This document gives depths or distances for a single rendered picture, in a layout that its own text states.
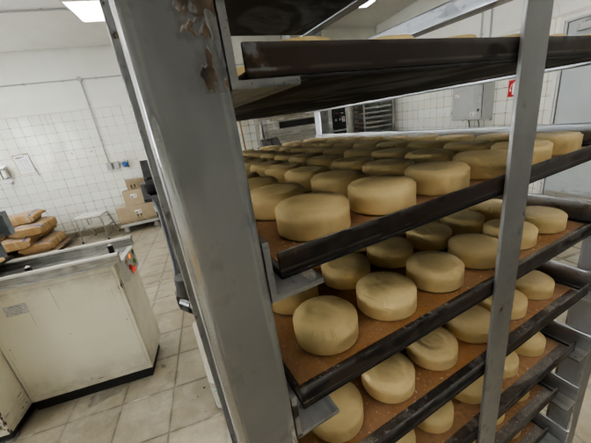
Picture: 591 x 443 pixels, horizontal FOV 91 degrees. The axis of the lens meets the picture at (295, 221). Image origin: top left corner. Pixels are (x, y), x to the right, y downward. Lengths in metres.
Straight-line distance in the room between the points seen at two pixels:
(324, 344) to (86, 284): 1.89
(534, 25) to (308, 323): 0.25
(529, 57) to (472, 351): 0.27
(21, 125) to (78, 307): 4.75
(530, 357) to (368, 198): 0.38
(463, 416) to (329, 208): 0.33
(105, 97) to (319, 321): 5.99
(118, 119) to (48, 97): 0.99
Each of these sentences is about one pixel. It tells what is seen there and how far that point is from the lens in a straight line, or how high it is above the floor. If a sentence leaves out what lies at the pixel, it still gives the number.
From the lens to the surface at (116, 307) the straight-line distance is 2.08.
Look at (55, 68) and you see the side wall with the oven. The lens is 6.35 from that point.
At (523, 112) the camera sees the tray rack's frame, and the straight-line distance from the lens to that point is 0.27.
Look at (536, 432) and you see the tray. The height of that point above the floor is 0.95.
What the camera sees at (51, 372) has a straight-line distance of 2.42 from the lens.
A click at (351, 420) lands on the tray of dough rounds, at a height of 1.24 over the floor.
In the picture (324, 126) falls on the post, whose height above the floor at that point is 1.45.
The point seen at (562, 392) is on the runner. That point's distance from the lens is 0.64.
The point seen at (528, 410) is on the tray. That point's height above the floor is 1.04.
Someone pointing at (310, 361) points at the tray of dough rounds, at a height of 1.31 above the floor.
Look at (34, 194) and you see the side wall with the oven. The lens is 6.63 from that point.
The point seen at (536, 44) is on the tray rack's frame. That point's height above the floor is 1.50.
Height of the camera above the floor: 1.47
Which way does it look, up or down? 19 degrees down
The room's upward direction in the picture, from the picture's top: 8 degrees counter-clockwise
